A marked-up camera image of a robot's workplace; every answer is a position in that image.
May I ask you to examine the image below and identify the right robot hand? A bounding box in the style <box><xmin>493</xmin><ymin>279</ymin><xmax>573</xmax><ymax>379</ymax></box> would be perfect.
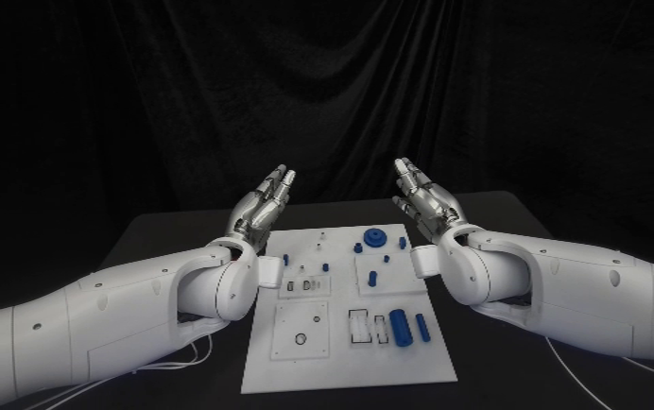
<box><xmin>391</xmin><ymin>156</ymin><xmax>470</xmax><ymax>244</ymax></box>

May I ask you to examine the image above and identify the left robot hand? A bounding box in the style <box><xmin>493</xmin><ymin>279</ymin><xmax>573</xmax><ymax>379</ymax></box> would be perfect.
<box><xmin>223</xmin><ymin>163</ymin><xmax>298</xmax><ymax>254</ymax></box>

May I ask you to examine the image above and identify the white task board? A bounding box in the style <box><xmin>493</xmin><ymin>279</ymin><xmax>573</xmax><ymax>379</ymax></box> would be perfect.
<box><xmin>238</xmin><ymin>223</ymin><xmax>459</xmax><ymax>395</ymax></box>

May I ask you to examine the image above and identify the blue gear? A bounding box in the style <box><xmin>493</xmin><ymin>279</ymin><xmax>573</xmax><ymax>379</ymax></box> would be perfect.
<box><xmin>362</xmin><ymin>227</ymin><xmax>389</xmax><ymax>249</ymax></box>

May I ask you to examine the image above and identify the slim blue cylinder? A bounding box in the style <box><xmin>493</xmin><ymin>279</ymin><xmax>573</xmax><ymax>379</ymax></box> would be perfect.
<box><xmin>414</xmin><ymin>313</ymin><xmax>431</xmax><ymax>344</ymax></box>

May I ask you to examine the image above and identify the large blue cylinder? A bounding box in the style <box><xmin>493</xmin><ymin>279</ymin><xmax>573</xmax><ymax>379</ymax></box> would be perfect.
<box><xmin>388</xmin><ymin>308</ymin><xmax>415</xmax><ymax>349</ymax></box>

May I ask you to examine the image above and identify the white cable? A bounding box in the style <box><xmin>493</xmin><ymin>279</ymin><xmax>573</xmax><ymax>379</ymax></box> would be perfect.
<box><xmin>617</xmin><ymin>355</ymin><xmax>654</xmax><ymax>373</ymax></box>
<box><xmin>21</xmin><ymin>374</ymin><xmax>132</xmax><ymax>410</ymax></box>
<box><xmin>129</xmin><ymin>333</ymin><xmax>215</xmax><ymax>373</ymax></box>
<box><xmin>544</xmin><ymin>336</ymin><xmax>610</xmax><ymax>410</ymax></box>

